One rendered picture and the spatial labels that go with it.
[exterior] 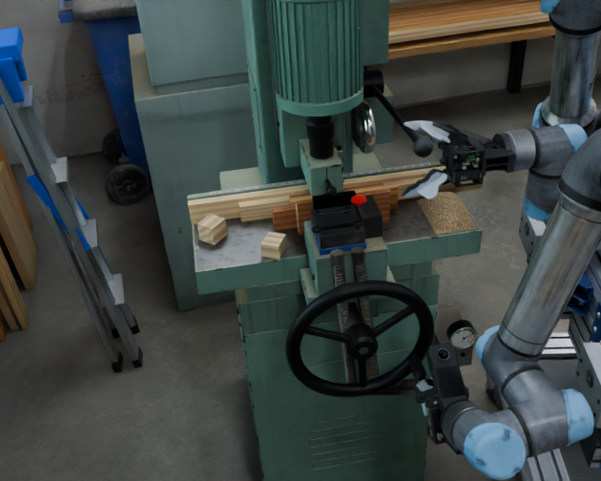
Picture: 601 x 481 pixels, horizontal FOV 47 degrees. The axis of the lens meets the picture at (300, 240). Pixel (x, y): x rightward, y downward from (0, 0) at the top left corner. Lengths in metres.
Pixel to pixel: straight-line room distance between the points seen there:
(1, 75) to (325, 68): 0.98
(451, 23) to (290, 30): 2.34
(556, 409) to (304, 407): 0.77
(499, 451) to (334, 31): 0.75
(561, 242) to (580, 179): 0.10
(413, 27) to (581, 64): 2.05
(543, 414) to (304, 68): 0.72
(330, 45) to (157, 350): 1.57
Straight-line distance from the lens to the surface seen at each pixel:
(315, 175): 1.44
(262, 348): 1.55
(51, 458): 2.37
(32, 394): 2.58
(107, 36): 3.08
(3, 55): 2.00
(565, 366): 2.22
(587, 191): 1.00
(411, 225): 1.49
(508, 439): 1.04
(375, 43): 1.60
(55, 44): 3.73
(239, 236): 1.48
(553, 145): 1.39
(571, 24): 1.43
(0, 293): 2.76
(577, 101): 1.61
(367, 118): 1.57
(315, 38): 1.29
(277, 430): 1.75
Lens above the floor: 1.74
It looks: 35 degrees down
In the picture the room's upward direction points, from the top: 4 degrees counter-clockwise
